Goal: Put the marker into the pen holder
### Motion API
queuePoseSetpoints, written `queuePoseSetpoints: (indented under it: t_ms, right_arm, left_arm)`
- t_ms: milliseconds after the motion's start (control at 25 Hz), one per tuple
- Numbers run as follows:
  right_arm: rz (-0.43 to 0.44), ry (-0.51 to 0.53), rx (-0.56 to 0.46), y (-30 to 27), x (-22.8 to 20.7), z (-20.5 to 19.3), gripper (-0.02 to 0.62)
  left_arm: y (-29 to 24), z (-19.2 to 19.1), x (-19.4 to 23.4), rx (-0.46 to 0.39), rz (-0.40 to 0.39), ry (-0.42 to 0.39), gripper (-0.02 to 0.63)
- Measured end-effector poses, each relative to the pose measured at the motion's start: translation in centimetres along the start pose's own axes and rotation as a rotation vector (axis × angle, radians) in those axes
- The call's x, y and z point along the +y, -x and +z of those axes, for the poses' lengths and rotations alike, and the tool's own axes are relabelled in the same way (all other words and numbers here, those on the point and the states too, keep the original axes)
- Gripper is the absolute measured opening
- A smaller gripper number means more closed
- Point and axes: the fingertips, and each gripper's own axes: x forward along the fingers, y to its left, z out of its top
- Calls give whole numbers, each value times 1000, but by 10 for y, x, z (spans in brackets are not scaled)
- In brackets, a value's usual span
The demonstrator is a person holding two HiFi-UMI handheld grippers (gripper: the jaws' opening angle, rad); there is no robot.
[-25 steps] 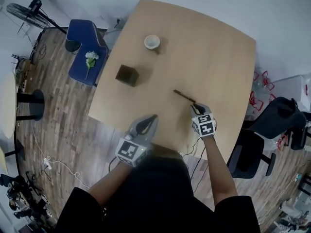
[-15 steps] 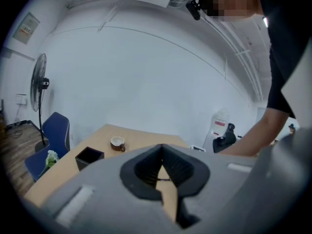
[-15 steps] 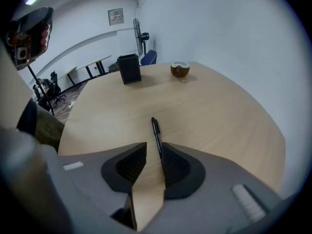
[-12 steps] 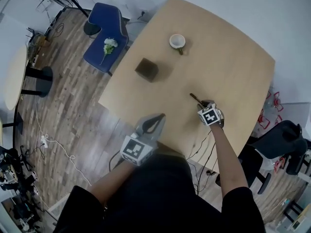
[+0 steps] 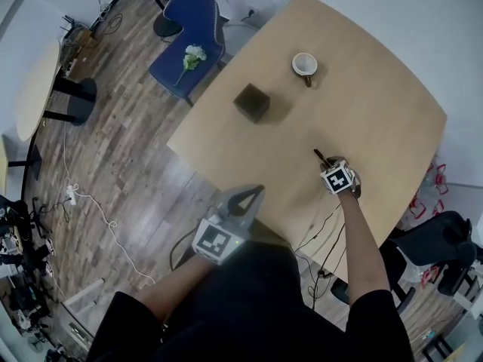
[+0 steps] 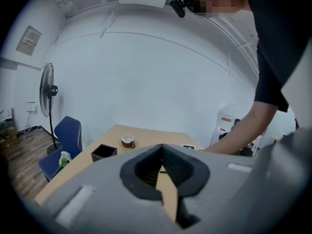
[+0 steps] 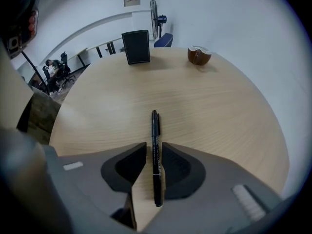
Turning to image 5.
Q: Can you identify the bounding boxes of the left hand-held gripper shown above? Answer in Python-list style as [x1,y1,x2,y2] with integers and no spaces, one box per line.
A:
[192,184,266,267]

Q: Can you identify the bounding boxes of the white artificial flower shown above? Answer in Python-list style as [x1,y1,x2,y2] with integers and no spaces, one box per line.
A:
[174,44,208,87]

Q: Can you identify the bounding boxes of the person's right forearm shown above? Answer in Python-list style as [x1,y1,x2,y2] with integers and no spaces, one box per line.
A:
[337,191,392,314]

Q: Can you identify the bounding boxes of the person's left forearm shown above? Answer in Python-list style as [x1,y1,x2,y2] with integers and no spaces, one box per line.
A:
[130,255,214,322]

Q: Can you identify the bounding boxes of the round light wooden table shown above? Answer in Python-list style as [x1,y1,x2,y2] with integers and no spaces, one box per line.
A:
[14,38,99,143]

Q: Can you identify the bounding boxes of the black round stand base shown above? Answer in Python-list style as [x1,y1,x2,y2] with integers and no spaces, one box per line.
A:
[135,0,184,38]

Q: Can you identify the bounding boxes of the black equipment pile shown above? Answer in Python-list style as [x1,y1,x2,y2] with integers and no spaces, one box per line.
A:
[0,193,58,278]

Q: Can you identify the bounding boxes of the red and white clutter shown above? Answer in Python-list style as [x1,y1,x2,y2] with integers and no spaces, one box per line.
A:
[409,160,452,220]

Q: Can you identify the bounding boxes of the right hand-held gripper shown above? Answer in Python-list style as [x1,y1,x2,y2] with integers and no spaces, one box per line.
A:
[318,156,364,203]

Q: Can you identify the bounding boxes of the black office chair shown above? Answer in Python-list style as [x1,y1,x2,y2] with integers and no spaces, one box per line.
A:
[331,210,479,313]

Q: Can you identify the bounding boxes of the black cables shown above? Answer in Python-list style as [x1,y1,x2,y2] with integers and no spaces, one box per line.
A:
[293,201,349,311]

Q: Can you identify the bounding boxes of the white and brown mug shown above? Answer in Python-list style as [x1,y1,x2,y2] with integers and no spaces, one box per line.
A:
[291,51,319,88]

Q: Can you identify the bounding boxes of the black square pen holder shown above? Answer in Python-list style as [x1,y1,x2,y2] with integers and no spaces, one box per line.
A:
[232,82,272,124]

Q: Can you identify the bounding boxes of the cardboard box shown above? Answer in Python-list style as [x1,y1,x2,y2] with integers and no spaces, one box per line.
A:
[60,23,101,83]

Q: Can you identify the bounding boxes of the person's black clothing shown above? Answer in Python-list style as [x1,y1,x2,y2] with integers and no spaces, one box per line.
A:
[85,238,416,362]

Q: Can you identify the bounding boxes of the blue upholstered chair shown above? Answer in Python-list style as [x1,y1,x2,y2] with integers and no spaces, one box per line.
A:
[148,0,228,100]

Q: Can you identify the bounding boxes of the white cable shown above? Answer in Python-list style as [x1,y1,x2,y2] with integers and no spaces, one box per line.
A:
[60,121,156,285]

